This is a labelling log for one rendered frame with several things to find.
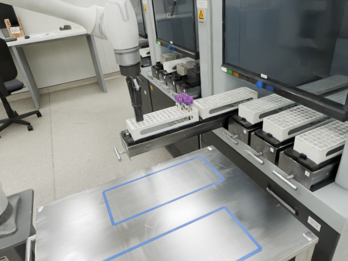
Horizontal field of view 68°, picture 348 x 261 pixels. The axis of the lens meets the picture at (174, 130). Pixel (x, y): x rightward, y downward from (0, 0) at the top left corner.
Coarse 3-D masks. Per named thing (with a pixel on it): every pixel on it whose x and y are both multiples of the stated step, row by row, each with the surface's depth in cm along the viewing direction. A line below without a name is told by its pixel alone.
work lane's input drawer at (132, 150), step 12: (204, 120) 111; (216, 120) 113; (168, 132) 106; (180, 132) 108; (192, 132) 110; (204, 132) 113; (132, 144) 102; (144, 144) 103; (156, 144) 105; (168, 144) 108; (120, 156) 105; (132, 156) 103
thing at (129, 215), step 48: (96, 192) 78; (144, 192) 76; (192, 192) 74; (240, 192) 72; (48, 240) 64; (96, 240) 63; (144, 240) 61; (192, 240) 60; (240, 240) 59; (288, 240) 58
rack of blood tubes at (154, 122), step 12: (168, 108) 113; (132, 120) 107; (144, 120) 107; (156, 120) 105; (168, 120) 105; (180, 120) 114; (192, 120) 110; (132, 132) 101; (144, 132) 109; (156, 132) 105
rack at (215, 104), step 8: (240, 88) 125; (248, 88) 124; (216, 96) 119; (224, 96) 119; (232, 96) 118; (240, 96) 118; (248, 96) 117; (256, 96) 119; (200, 104) 115; (208, 104) 113; (216, 104) 114; (224, 104) 113; (232, 104) 120; (200, 112) 112; (208, 112) 111; (216, 112) 113
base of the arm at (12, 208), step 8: (8, 200) 93; (16, 200) 93; (8, 208) 86; (16, 208) 90; (0, 216) 82; (8, 216) 85; (16, 216) 88; (0, 224) 82; (8, 224) 83; (16, 224) 85; (0, 232) 81; (8, 232) 81; (16, 232) 83
